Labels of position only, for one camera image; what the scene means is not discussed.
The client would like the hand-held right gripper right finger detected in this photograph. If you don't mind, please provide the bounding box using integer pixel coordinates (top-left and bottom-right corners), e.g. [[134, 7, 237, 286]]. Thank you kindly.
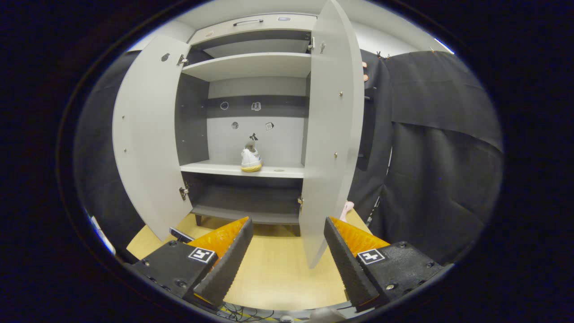
[[324, 217, 444, 313]]

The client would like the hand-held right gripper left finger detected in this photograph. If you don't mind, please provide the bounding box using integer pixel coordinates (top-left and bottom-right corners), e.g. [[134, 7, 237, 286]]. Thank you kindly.
[[128, 217, 254, 310]]

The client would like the white shoe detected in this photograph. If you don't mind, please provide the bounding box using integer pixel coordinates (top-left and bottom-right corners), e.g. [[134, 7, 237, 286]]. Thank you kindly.
[[240, 143, 263, 173]]

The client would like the grey shoe cabinet door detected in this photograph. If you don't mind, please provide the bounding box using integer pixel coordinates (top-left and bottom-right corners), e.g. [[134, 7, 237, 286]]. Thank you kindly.
[[299, 0, 365, 270], [112, 35, 191, 242]]

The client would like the grey shoe cabinet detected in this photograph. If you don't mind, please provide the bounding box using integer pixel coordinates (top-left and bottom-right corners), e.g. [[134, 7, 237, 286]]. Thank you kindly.
[[112, 0, 365, 270]]

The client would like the white cabinet shelf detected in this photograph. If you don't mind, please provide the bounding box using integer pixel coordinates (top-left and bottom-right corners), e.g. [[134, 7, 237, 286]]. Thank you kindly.
[[182, 52, 312, 82], [180, 160, 305, 179]]

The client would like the grey cabinet drawer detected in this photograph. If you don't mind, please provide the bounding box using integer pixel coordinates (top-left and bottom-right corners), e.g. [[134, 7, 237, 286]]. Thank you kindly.
[[188, 13, 318, 45]]

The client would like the black backdrop cloth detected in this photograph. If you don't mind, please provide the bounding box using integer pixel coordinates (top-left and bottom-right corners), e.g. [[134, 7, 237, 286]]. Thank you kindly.
[[74, 49, 504, 265]]

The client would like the black door handle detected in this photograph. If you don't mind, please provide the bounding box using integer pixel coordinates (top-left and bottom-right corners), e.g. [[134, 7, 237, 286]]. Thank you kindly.
[[360, 88, 376, 172]]

